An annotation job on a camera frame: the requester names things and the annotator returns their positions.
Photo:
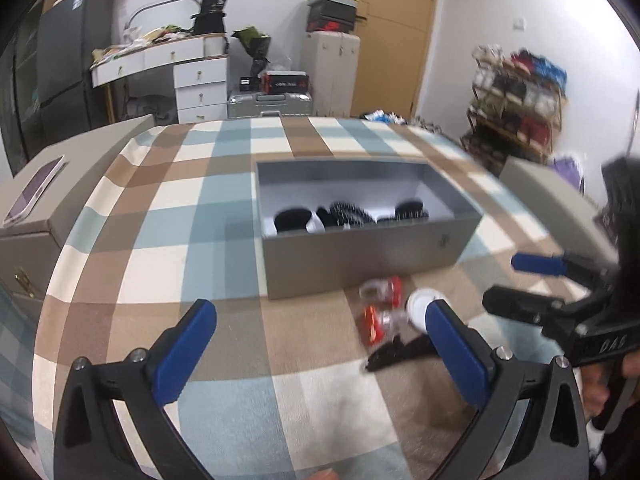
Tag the white dresser desk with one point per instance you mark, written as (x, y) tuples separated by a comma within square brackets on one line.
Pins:
[(200, 85)]

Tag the silver suitcase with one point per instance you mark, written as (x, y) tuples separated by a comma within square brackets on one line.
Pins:
[(270, 107)]

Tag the checked tablecloth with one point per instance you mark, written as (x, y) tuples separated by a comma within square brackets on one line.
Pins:
[(225, 200)]

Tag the person's right hand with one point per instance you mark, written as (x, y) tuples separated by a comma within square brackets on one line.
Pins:
[(594, 390)]

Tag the grey cardboard box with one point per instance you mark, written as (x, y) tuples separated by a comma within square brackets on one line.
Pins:
[(360, 260)]

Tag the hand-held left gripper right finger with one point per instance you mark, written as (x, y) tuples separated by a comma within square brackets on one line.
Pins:
[(455, 355)]

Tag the oval mirror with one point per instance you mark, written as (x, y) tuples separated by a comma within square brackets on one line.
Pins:
[(160, 2)]

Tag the grey metal cabinet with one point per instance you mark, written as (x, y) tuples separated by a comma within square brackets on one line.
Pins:
[(550, 200), (60, 160)]

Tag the purple bag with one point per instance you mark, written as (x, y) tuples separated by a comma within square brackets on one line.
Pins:
[(567, 172)]

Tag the shoe rack with shoes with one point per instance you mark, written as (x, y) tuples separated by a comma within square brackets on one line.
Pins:
[(515, 95)]

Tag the white round disc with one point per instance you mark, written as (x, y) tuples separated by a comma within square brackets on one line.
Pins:
[(419, 307)]

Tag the pile of clothes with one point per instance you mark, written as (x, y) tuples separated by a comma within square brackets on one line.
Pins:
[(382, 117)]

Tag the black and red flat box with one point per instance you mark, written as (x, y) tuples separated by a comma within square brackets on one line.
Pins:
[(284, 83)]

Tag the dark glass wardrobe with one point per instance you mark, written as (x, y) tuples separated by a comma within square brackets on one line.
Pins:
[(20, 90)]

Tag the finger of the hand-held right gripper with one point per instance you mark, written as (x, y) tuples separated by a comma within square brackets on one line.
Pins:
[(537, 262), (520, 302)]

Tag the red and clear hair clip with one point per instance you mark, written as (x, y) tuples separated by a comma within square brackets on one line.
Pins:
[(382, 290), (380, 325)]

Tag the black bag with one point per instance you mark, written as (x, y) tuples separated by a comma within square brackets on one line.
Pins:
[(210, 15)]

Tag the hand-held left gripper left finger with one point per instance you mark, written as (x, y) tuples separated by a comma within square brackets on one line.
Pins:
[(185, 355)]

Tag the small black box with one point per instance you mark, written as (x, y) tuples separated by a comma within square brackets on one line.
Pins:
[(246, 84)]

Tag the beige suitcase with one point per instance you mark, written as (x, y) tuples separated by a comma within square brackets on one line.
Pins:
[(330, 75)]

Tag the black wrapped bouquet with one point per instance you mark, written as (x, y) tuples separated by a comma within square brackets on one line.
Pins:
[(255, 47)]

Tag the dark grey refrigerator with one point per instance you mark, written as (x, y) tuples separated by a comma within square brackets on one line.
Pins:
[(75, 60)]

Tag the pile of desk clutter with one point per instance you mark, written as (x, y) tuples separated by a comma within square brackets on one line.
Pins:
[(145, 40)]

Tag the teal checked cloth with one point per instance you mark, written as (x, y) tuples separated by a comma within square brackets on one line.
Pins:
[(15, 360)]

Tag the wooden door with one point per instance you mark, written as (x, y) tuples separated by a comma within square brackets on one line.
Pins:
[(395, 50)]

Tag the white smartphone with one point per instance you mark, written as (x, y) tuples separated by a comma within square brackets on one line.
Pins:
[(35, 190)]

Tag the wooden shoe rack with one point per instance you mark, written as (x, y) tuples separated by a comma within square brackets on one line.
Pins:
[(555, 120)]

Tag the black and red shoe box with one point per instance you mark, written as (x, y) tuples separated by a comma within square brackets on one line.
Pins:
[(330, 26)]

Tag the white light switch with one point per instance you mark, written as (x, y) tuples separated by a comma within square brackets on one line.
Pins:
[(519, 23)]

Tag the white ribbed container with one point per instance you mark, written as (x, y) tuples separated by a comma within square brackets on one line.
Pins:
[(215, 46)]

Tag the grey shoe box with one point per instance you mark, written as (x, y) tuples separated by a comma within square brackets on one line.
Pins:
[(332, 10)]

